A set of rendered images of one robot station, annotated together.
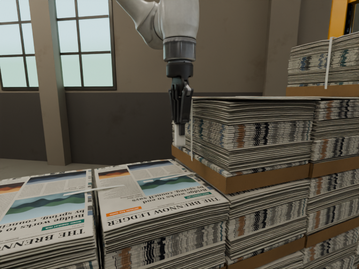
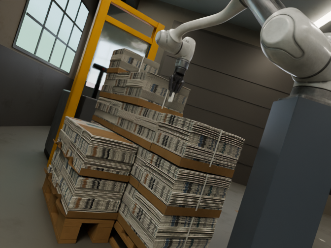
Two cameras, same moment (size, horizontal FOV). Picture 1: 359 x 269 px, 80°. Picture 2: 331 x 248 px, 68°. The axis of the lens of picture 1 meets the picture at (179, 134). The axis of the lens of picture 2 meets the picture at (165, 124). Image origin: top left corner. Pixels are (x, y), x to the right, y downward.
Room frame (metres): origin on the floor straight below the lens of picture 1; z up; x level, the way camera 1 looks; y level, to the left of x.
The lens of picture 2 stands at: (0.91, 1.65, 0.77)
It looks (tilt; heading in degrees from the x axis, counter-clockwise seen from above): 0 degrees down; 260
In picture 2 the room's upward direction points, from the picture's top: 18 degrees clockwise
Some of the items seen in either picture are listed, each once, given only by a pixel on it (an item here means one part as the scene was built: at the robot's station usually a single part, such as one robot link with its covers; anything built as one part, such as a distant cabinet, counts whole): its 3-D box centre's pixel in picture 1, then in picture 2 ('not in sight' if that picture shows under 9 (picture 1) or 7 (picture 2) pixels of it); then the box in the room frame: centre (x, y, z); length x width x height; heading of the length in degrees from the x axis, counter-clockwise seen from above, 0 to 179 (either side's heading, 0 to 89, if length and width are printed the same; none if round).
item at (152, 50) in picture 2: not in sight; (135, 100); (0.80, -1.24, 0.93); 0.09 x 0.09 x 1.85; 23
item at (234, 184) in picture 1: (229, 158); (151, 107); (0.71, -0.17, 0.86); 0.38 x 0.29 x 0.04; 22
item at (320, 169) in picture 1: (292, 150); (136, 104); (0.81, -0.44, 0.86); 0.38 x 0.29 x 0.04; 22
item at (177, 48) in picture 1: (179, 52); (182, 64); (0.62, 0.00, 1.19); 0.09 x 0.09 x 0.06
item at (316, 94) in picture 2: not in sight; (316, 101); (0.23, 0.82, 1.03); 0.22 x 0.18 x 0.06; 170
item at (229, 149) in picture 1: (230, 133); (154, 96); (0.71, -0.17, 0.95); 0.38 x 0.29 x 0.23; 22
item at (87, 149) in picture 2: not in sight; (83, 170); (1.03, -0.10, 0.30); 0.76 x 0.30 x 0.60; 113
